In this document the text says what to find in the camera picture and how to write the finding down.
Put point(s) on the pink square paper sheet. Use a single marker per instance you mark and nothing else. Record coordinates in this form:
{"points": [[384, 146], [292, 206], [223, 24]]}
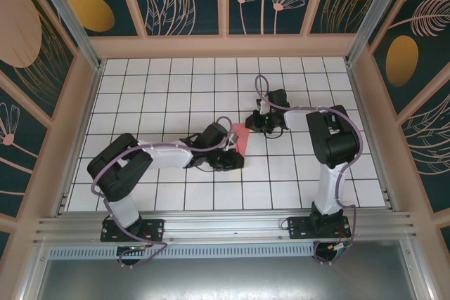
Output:
{"points": [[243, 138]]}

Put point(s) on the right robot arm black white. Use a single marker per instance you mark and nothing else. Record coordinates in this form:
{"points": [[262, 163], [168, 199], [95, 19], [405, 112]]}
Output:
{"points": [[330, 191]]}

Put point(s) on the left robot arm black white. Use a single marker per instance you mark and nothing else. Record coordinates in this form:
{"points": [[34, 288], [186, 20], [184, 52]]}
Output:
{"points": [[112, 173]]}

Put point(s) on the grey metal sheet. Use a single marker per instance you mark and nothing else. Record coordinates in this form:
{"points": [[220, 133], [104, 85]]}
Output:
{"points": [[225, 279]]}

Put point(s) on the black circuit board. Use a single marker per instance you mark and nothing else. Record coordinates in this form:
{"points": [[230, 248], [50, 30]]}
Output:
{"points": [[130, 249]]}

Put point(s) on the green circuit board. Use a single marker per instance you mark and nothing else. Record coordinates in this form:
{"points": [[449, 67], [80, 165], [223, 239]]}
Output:
{"points": [[341, 248]]}

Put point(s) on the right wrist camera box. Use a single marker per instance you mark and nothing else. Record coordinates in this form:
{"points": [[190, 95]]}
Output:
{"points": [[262, 105]]}

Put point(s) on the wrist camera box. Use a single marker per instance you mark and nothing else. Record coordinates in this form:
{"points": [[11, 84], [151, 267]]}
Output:
{"points": [[232, 138], [262, 105]]}

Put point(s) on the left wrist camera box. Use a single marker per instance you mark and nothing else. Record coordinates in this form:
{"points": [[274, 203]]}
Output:
{"points": [[232, 138]]}

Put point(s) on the aluminium mounting rail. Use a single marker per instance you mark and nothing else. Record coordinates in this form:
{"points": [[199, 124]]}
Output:
{"points": [[225, 226]]}

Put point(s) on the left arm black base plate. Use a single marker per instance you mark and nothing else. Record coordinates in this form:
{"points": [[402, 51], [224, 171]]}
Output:
{"points": [[154, 228]]}

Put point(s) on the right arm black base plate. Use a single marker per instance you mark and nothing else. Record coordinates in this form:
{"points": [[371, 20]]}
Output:
{"points": [[299, 228]]}

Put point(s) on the aluminium frame post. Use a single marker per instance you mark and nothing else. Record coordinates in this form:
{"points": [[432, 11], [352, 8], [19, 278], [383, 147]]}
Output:
{"points": [[74, 22], [379, 15]]}

